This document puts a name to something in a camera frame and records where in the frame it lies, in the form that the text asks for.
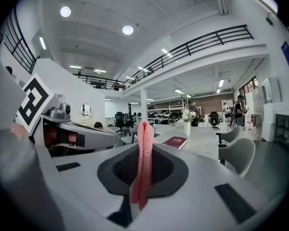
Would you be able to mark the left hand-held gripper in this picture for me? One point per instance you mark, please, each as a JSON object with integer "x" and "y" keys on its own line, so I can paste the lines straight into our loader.
{"x": 35, "y": 102}

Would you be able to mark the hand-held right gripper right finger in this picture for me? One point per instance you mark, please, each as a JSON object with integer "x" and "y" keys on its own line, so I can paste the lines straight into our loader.
{"x": 195, "y": 182}

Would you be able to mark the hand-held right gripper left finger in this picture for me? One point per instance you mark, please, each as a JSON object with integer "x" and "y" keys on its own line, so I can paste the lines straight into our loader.
{"x": 86, "y": 177}

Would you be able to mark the dark red book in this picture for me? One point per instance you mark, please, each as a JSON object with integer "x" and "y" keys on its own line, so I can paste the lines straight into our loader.
{"x": 175, "y": 142}

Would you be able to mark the pink cloth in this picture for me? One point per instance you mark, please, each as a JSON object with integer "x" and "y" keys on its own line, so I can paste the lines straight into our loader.
{"x": 144, "y": 157}

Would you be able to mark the black office chair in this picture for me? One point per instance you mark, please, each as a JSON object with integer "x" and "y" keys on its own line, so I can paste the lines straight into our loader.
{"x": 214, "y": 119}
{"x": 119, "y": 119}

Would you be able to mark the grey chair with black legs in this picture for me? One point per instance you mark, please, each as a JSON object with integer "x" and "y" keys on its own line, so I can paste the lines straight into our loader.
{"x": 128, "y": 138}

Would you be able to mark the white ribbed vase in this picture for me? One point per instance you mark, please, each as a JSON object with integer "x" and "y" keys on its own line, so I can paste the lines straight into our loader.
{"x": 187, "y": 129}

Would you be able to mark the grey shell chair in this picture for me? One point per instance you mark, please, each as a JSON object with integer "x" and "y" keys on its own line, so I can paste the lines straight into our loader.
{"x": 232, "y": 132}
{"x": 240, "y": 150}

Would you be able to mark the white pillar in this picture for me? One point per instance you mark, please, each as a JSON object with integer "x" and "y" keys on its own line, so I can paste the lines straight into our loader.
{"x": 143, "y": 105}

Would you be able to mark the white flower bouquet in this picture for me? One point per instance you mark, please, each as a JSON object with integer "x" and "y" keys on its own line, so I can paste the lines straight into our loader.
{"x": 188, "y": 115}

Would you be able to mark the white shelf rack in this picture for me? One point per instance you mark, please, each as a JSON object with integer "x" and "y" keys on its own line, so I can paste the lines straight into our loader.
{"x": 163, "y": 114}

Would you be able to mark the black shelf rack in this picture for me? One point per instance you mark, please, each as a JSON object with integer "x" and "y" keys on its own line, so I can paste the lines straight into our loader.
{"x": 286, "y": 129}

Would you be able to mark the round ceiling light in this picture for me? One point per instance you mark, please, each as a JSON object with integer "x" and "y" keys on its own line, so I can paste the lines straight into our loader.
{"x": 65, "y": 11}
{"x": 127, "y": 29}

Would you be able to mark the black mezzanine railing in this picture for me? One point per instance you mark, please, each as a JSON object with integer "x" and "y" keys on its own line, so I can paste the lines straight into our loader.
{"x": 190, "y": 47}
{"x": 21, "y": 44}

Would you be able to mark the round wall mirror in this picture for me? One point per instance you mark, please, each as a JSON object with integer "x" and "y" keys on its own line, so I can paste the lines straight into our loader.
{"x": 85, "y": 109}

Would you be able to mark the blue wall poster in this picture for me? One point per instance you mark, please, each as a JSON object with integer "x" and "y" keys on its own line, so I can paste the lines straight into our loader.
{"x": 287, "y": 53}

